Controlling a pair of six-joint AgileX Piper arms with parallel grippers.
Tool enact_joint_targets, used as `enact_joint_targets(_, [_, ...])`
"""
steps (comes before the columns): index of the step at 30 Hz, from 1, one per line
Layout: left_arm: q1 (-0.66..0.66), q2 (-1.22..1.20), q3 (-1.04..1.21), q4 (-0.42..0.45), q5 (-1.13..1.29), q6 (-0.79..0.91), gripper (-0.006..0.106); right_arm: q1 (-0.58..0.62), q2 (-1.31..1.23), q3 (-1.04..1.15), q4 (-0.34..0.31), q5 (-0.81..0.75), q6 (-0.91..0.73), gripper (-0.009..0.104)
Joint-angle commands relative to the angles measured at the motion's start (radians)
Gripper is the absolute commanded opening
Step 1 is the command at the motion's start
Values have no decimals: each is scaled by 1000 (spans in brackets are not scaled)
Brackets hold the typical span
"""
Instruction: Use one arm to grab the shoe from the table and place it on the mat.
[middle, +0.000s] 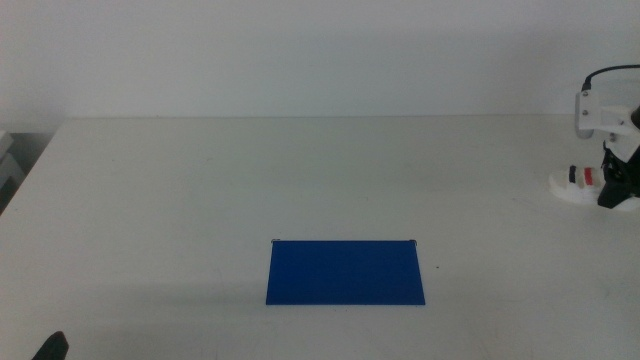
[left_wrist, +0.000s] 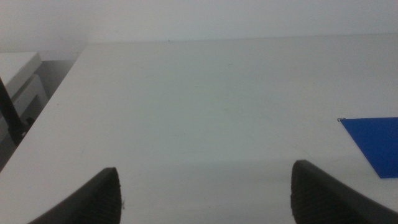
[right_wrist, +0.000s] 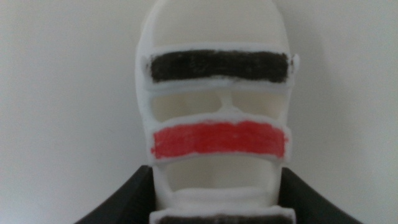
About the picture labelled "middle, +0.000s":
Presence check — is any white sandal with coloured straps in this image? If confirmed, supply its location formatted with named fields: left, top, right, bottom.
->
left=548, top=165, right=640, bottom=213

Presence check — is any blue rectangular mat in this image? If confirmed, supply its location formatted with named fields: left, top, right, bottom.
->
left=265, top=239, right=427, bottom=306

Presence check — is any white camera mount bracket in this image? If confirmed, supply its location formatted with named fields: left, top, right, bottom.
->
left=593, top=103, right=640, bottom=162

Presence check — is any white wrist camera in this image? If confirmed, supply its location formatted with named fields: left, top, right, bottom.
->
left=574, top=89, right=598, bottom=140

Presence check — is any black camera cable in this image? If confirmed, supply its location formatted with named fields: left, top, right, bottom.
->
left=580, top=63, right=640, bottom=93

